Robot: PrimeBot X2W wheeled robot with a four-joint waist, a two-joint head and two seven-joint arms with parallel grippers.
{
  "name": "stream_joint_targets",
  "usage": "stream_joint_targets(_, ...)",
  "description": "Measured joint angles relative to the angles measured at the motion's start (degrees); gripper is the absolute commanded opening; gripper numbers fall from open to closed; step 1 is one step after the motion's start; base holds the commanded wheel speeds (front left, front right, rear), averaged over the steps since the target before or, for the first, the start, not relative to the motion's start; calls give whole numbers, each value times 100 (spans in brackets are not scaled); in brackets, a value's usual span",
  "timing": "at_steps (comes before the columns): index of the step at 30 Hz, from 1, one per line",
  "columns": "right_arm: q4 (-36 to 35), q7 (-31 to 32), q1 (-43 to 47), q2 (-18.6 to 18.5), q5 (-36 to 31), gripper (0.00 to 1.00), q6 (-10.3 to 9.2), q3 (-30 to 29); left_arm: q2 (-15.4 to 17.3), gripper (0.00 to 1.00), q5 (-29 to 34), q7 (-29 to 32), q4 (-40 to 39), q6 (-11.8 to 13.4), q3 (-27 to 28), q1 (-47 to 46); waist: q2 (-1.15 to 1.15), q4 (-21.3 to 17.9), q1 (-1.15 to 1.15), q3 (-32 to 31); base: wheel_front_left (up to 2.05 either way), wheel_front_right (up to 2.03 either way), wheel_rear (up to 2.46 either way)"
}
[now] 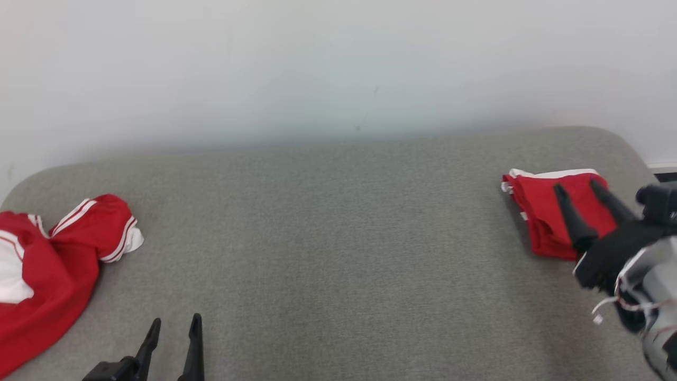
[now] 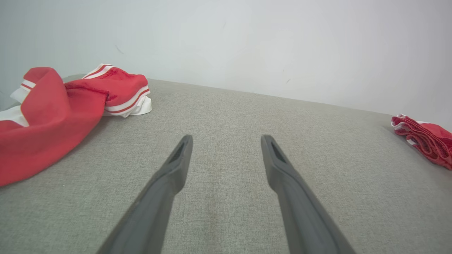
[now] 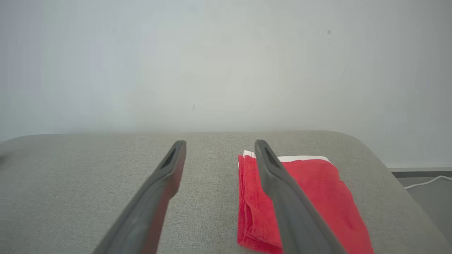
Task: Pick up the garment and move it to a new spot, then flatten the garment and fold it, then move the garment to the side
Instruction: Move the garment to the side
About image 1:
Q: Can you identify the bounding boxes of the red Bulls 23 jersey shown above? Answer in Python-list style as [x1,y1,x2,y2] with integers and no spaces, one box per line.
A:
[0,194,145,378]

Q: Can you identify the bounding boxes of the red shorts with white trim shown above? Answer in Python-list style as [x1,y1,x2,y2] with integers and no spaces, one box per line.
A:
[501,168,620,261]

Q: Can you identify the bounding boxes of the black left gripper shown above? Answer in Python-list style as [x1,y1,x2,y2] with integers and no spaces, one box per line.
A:
[82,313,205,381]

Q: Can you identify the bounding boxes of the grey fabric sofa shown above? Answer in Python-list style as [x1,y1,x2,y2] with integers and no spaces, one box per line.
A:
[0,126,677,381]

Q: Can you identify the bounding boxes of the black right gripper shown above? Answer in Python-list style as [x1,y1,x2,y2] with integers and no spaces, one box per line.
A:
[553,179,670,293]

